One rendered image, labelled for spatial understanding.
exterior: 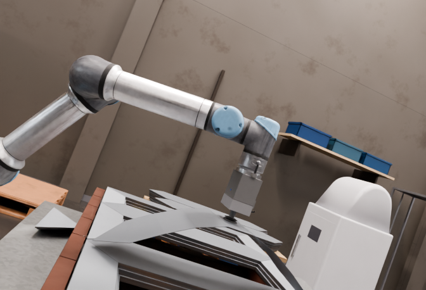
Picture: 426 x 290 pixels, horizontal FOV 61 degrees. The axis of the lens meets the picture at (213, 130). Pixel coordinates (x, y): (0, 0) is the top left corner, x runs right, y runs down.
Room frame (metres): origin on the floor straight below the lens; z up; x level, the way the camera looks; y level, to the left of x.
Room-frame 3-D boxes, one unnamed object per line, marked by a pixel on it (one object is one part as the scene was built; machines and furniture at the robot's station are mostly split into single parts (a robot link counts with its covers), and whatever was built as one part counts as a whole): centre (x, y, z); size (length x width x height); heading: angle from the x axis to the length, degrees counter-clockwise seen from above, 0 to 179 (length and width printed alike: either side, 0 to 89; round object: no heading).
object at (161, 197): (2.10, -0.19, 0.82); 0.80 x 0.40 x 0.06; 102
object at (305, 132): (4.95, -1.22, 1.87); 0.50 x 0.37 x 0.19; 105
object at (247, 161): (1.03, -0.14, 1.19); 0.08 x 0.08 x 0.05
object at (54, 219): (1.49, 0.43, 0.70); 0.39 x 0.12 x 0.04; 12
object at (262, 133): (1.03, -0.13, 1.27); 0.09 x 0.08 x 0.11; 86
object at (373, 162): (5.22, -2.27, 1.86); 0.46 x 0.35 x 0.18; 105
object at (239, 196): (1.03, -0.15, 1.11); 0.10 x 0.09 x 0.16; 104
